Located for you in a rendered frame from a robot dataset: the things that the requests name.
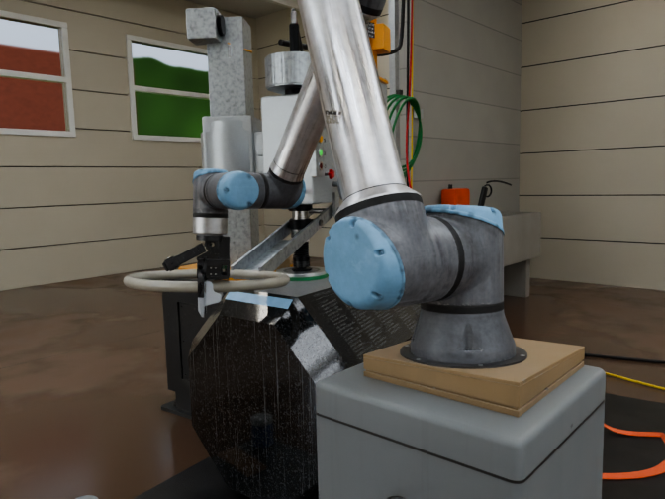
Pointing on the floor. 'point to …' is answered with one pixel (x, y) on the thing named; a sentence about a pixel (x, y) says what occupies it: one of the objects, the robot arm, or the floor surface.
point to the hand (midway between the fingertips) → (201, 310)
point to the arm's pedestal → (457, 443)
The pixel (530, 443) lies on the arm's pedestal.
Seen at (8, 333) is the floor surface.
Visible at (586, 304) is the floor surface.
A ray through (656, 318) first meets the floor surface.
